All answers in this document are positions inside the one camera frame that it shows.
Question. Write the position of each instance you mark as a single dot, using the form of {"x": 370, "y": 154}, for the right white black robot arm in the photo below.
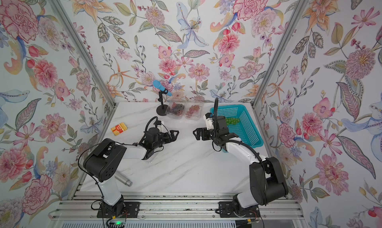
{"x": 266, "y": 179}

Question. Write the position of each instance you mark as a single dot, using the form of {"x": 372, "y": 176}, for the blue microphone on black stand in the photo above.
{"x": 161, "y": 110}

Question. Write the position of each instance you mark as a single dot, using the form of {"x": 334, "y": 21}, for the grey metal cylinder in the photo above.
{"x": 123, "y": 179}

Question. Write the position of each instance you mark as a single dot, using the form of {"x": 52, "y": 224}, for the aluminium rail base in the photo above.
{"x": 174, "y": 206}

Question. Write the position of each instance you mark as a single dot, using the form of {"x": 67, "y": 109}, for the clear clamshell container front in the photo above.
{"x": 168, "y": 110}

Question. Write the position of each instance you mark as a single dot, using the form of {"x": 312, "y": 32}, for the orange yellow snack packet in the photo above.
{"x": 119, "y": 128}

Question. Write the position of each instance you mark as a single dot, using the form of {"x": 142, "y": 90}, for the clear clamshell container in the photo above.
{"x": 194, "y": 103}
{"x": 168, "y": 110}

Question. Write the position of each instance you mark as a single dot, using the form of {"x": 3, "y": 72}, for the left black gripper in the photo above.
{"x": 173, "y": 137}

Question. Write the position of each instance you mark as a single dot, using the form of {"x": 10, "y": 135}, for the green grape bunch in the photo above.
{"x": 232, "y": 121}

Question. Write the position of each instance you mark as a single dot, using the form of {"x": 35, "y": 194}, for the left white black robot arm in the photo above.
{"x": 102, "y": 163}

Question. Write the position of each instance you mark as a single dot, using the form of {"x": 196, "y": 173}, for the teal plastic mesh basket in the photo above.
{"x": 244, "y": 126}

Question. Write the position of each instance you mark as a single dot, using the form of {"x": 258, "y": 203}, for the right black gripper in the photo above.
{"x": 200, "y": 130}

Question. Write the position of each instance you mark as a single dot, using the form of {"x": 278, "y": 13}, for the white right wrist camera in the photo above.
{"x": 208, "y": 117}

